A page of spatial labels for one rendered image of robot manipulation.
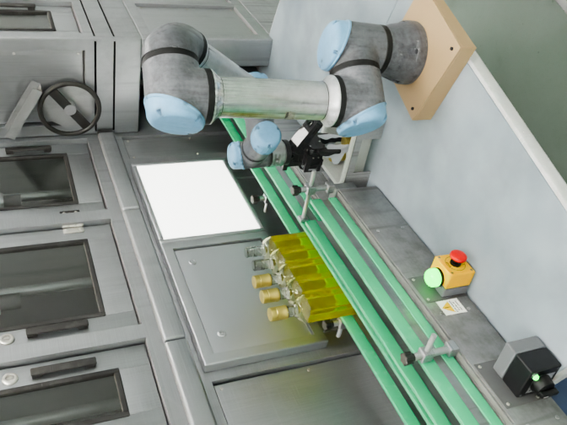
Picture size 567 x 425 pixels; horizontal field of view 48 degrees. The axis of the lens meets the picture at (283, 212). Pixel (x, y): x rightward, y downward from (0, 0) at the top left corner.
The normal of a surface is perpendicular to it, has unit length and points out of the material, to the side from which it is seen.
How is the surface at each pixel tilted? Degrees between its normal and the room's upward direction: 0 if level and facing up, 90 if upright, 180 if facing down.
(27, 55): 90
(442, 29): 5
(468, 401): 90
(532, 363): 90
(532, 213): 0
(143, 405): 90
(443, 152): 0
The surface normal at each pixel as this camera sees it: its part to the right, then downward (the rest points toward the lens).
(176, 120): -0.01, 0.96
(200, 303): 0.17, -0.79
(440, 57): -0.91, 0.01
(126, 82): 0.37, 0.60
